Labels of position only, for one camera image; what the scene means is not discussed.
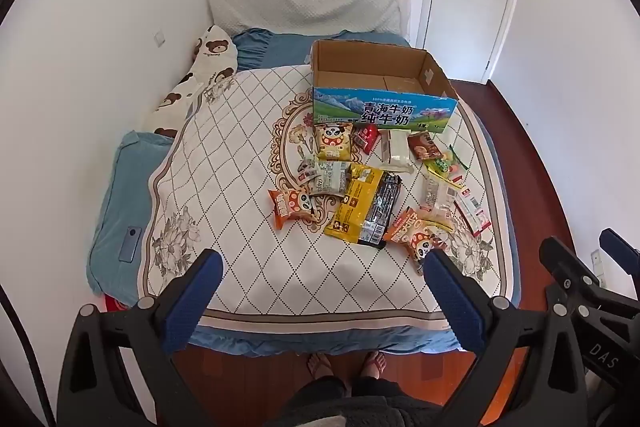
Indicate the printed cardboard box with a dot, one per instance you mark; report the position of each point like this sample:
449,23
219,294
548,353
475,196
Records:
380,112

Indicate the blue phone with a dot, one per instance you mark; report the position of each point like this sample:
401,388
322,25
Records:
129,244

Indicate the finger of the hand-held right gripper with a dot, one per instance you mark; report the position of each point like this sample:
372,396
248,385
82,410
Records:
622,252
567,262

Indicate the black snack packet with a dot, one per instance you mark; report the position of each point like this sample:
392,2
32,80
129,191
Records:
382,207

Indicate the bear print pillow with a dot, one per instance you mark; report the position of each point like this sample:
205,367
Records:
215,49

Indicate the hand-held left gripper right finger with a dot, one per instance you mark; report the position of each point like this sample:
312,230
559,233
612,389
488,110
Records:
457,302

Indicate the small red white packet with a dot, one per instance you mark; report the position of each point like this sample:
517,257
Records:
306,170

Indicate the red white striped packet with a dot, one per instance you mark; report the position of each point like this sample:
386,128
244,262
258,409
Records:
472,209

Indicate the white wall socket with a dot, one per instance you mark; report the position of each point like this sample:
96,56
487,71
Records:
159,38
596,259

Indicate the blue bed sheet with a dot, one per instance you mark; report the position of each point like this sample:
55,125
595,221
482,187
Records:
280,49

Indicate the person's dark clothing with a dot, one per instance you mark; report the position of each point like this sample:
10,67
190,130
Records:
350,407

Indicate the person's foot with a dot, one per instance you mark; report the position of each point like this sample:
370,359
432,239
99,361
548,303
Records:
320,364
373,364

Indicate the large yellow snack packet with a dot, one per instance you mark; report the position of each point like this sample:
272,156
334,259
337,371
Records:
350,209

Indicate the orange panda snack packet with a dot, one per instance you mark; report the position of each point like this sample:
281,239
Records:
417,233
290,205

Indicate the clear bread packet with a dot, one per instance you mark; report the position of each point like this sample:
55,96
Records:
437,199

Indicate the green snack packet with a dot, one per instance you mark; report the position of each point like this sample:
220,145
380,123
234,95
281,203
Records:
442,166

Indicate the small red snack packet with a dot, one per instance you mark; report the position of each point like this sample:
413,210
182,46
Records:
366,138

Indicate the white pillow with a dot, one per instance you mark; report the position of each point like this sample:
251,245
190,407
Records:
300,7

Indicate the person's left foot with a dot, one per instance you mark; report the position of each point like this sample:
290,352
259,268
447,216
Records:
320,364

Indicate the yellow panda snack packet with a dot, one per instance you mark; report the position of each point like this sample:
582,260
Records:
334,142

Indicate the brown red snack packet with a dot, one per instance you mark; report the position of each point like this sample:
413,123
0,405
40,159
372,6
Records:
424,147

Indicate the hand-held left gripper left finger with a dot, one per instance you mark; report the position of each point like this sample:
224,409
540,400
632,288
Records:
192,297

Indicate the person's right foot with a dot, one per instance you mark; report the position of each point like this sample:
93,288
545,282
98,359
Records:
373,364

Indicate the grey white snack packet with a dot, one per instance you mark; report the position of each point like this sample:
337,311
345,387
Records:
330,179

